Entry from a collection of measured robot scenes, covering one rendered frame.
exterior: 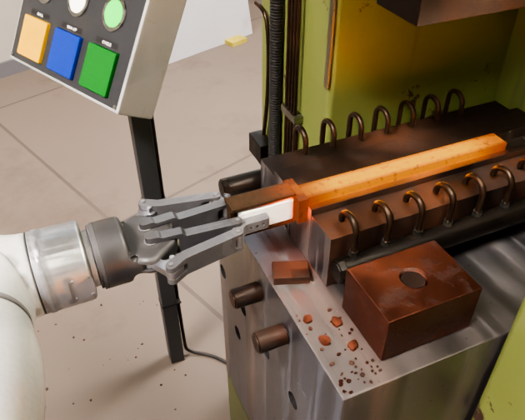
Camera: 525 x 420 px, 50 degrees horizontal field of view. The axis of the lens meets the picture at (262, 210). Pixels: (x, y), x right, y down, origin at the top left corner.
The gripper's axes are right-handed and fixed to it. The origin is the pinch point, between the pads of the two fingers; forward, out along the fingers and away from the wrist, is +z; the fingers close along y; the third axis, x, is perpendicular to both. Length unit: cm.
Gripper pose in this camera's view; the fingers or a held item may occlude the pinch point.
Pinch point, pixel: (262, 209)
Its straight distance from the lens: 67.9
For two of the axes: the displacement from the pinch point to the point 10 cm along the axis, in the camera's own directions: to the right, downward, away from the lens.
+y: 4.0, 5.8, -7.1
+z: 9.1, -2.6, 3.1
